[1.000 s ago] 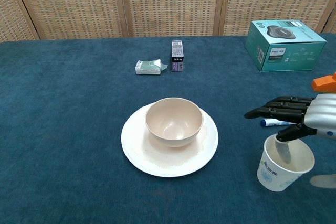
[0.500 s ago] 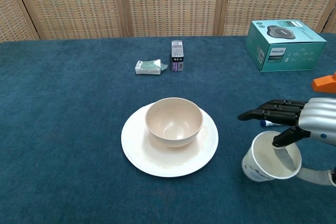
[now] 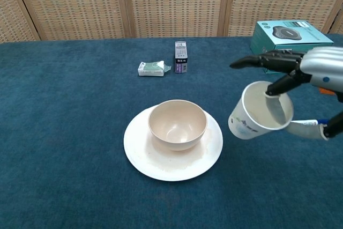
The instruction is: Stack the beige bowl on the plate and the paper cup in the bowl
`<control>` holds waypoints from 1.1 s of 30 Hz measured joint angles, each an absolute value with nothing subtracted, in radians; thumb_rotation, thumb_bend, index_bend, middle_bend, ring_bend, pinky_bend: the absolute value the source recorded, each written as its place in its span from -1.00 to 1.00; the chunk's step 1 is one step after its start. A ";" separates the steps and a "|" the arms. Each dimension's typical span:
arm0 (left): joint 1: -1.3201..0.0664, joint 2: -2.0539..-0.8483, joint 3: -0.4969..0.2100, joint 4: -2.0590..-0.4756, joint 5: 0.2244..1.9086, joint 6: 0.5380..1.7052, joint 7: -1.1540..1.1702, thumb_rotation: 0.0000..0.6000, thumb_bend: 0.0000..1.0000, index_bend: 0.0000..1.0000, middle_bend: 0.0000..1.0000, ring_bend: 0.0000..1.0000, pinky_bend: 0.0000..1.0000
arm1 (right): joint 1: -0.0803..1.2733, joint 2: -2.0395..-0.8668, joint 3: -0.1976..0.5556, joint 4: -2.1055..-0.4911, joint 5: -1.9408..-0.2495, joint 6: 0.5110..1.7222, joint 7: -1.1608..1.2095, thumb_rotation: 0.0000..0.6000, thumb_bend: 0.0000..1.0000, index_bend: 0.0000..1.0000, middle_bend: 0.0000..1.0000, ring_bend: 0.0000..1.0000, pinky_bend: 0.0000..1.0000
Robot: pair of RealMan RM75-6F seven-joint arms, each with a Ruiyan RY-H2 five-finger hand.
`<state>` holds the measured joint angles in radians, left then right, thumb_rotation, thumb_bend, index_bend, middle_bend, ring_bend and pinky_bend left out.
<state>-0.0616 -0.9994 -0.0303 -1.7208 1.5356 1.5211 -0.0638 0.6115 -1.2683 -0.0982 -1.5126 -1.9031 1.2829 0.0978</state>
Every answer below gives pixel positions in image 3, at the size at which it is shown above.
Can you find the white round plate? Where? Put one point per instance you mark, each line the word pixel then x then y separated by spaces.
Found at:
pixel 171 164

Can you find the teal speaker product box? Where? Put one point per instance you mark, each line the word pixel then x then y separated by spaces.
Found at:
pixel 284 41

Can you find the white marker with blue cap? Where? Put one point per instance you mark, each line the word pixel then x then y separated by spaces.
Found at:
pixel 322 122

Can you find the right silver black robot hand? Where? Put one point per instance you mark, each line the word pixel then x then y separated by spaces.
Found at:
pixel 321 65

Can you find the white paper cup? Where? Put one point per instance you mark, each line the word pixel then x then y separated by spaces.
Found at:
pixel 249 121

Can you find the green white tissue pack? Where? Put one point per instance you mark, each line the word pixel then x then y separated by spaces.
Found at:
pixel 151 68

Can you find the beige bowl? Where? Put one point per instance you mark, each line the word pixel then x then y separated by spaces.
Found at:
pixel 177 124

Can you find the dark purple slim box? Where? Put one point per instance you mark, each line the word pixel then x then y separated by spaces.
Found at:
pixel 181 57

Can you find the blue table cloth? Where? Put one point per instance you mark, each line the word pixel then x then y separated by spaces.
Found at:
pixel 67 132

